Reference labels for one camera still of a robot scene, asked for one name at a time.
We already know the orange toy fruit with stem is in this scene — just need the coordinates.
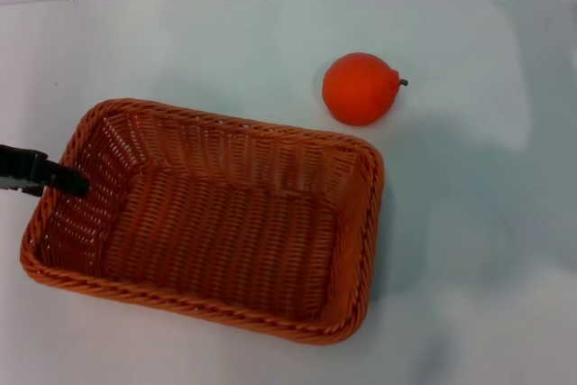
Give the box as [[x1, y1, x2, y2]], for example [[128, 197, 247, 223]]
[[321, 51, 409, 125]]

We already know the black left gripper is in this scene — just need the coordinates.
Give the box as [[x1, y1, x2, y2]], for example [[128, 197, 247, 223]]
[[0, 144, 90, 199]]

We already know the orange woven plastic basket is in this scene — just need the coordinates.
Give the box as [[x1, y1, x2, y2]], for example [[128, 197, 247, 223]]
[[19, 96, 387, 346]]

